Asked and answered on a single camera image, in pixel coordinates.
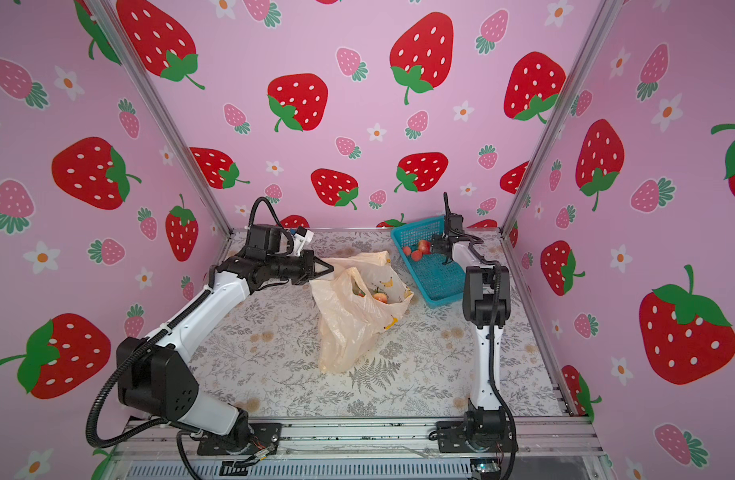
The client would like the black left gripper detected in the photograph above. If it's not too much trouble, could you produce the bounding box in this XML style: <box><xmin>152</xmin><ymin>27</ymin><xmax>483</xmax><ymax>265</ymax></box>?
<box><xmin>266</xmin><ymin>252</ymin><xmax>333</xmax><ymax>285</ymax></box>

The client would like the translucent orange plastic bag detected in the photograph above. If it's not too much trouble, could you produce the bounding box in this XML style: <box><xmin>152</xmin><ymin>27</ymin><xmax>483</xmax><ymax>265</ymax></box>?
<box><xmin>309</xmin><ymin>251</ymin><xmax>415</xmax><ymax>374</ymax></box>

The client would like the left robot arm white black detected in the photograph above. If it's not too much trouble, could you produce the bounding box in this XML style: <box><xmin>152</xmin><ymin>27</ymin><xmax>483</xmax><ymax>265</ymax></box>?
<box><xmin>115</xmin><ymin>224</ymin><xmax>333</xmax><ymax>451</ymax></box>

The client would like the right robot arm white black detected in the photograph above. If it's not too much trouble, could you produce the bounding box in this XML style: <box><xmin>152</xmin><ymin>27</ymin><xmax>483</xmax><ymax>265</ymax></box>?
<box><xmin>431</xmin><ymin>212</ymin><xmax>515</xmax><ymax>452</ymax></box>

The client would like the teal plastic basket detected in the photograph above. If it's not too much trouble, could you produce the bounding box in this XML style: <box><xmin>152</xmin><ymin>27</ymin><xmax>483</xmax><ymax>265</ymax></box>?
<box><xmin>391</xmin><ymin>216</ymin><xmax>465</xmax><ymax>308</ymax></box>

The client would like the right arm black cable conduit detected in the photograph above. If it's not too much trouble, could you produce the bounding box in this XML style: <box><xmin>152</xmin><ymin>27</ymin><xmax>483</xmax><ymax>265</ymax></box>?
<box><xmin>441</xmin><ymin>191</ymin><xmax>519</xmax><ymax>480</ymax></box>

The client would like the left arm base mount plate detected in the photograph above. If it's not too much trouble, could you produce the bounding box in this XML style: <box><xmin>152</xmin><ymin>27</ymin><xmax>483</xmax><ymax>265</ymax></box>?
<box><xmin>197</xmin><ymin>422</ymin><xmax>282</xmax><ymax>456</ymax></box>

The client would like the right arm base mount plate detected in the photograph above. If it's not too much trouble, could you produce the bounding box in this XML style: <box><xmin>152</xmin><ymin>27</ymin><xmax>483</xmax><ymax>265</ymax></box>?
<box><xmin>429</xmin><ymin>410</ymin><xmax>519</xmax><ymax>454</ymax></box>

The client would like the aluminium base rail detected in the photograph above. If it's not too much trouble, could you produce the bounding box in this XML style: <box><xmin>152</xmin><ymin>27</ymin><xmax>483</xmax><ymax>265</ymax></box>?
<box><xmin>101</xmin><ymin>417</ymin><xmax>615</xmax><ymax>479</ymax></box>

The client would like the aluminium frame post right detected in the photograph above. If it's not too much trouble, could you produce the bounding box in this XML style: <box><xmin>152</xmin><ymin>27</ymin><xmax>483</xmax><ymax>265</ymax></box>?
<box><xmin>501</xmin><ymin>0</ymin><xmax>623</xmax><ymax>237</ymax></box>

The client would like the aluminium frame post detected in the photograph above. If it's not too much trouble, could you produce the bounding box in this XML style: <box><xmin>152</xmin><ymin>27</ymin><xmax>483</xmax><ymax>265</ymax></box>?
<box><xmin>501</xmin><ymin>0</ymin><xmax>623</xmax><ymax>237</ymax></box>
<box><xmin>87</xmin><ymin>0</ymin><xmax>233</xmax><ymax>238</ymax></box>

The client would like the aluminium frame post left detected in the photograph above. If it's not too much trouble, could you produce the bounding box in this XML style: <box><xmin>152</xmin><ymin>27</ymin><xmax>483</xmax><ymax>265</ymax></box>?
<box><xmin>87</xmin><ymin>0</ymin><xmax>233</xmax><ymax>238</ymax></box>

